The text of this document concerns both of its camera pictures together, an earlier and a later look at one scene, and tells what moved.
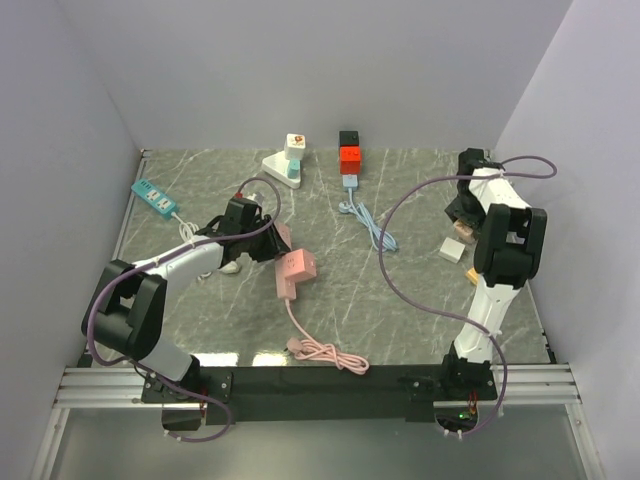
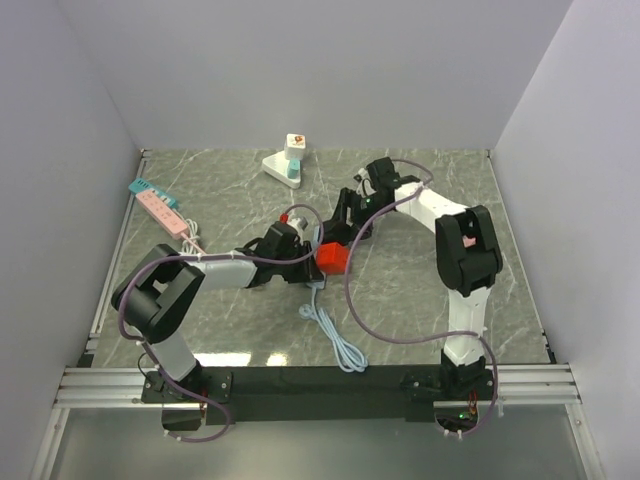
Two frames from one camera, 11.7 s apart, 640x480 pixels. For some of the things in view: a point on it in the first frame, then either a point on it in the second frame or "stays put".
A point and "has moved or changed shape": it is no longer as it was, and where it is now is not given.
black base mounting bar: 317,394 stays put
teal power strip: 155,198 stays put
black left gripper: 272,248 to 307,272
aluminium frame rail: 101,388 stays put
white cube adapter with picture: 294,147 stays put
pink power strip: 286,287 has moved or changed shape
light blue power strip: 350,181 to 318,284
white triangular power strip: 277,166 stays put
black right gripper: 454,209 to 338,222
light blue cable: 361,211 to 349,356
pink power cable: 313,349 has moved or changed shape
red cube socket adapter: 350,160 to 332,258
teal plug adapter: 294,169 stays put
